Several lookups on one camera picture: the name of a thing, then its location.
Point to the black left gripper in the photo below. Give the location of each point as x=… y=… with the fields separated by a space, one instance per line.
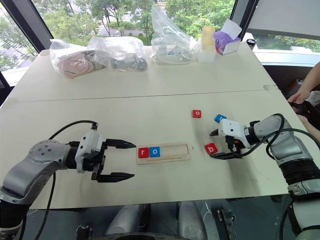
x=100 y=165

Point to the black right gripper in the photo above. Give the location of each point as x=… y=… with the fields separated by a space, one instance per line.
x=235 y=146

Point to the person's bare forearm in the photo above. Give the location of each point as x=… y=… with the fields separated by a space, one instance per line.
x=312 y=77

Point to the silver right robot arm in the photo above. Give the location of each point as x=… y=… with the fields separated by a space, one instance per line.
x=287 y=147

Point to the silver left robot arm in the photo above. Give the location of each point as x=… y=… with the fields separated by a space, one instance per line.
x=30 y=170

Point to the red letter block b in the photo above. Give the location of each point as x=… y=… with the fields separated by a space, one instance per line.
x=211 y=148

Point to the blue letter block t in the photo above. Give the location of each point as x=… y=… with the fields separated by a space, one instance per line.
x=220 y=118

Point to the red letter block r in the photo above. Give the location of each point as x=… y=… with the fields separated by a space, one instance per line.
x=143 y=153

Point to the red letter block o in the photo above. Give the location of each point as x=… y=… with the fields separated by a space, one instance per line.
x=197 y=113

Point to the blue letter block o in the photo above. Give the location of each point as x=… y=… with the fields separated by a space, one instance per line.
x=154 y=152

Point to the wooden letter tray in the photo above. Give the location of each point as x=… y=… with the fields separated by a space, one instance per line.
x=175 y=152

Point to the dark rounded grey robot leg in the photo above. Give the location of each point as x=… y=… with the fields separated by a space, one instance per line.
x=126 y=220
x=191 y=220

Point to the person's bare hand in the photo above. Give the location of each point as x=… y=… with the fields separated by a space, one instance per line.
x=300 y=95
x=310 y=126

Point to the black handheld controller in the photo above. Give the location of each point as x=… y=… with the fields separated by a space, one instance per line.
x=303 y=108

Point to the translucent white plastic container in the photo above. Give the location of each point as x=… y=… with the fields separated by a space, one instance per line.
x=206 y=53

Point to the purple and white box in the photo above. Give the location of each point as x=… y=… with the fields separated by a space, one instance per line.
x=227 y=42

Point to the black cup with white lid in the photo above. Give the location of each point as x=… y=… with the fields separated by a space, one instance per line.
x=251 y=44

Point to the plastic bag with grey items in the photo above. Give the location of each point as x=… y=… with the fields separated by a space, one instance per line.
x=122 y=55

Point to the plastic bag with pink items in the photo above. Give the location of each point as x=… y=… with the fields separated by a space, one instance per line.
x=72 y=62

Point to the stacked yellow cups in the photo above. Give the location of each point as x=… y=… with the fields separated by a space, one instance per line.
x=208 y=35

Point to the grey roller blind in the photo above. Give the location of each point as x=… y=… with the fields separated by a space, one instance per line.
x=285 y=17

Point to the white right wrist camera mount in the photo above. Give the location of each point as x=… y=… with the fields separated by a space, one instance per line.
x=232 y=130

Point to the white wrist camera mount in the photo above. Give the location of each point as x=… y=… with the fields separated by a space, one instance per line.
x=88 y=147
x=232 y=130

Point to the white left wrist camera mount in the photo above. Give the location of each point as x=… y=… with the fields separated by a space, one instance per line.
x=88 y=147

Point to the black metal bracket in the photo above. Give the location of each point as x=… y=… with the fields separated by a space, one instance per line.
x=83 y=232
x=227 y=223

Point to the black window frame post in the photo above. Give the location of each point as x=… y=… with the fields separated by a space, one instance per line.
x=27 y=20
x=238 y=12

